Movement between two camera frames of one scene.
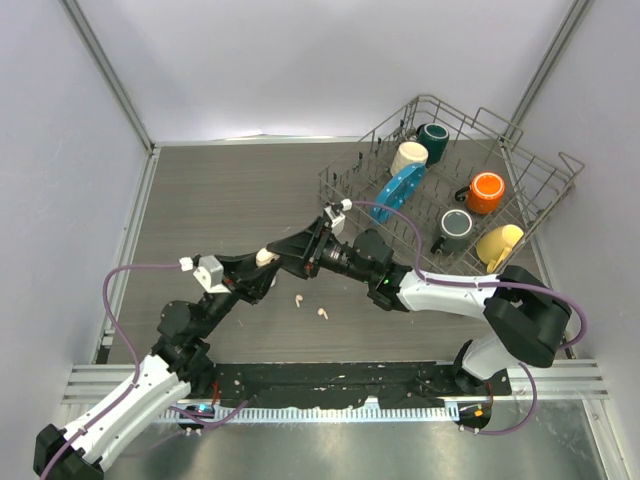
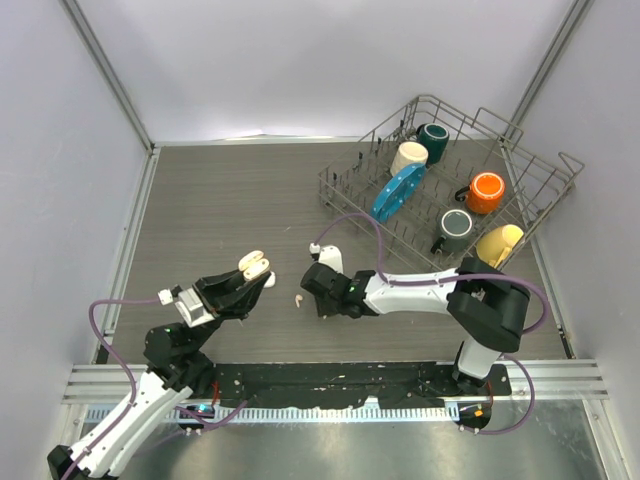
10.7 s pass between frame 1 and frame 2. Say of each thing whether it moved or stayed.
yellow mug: stayed
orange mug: stayed
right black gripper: moved
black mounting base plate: stayed
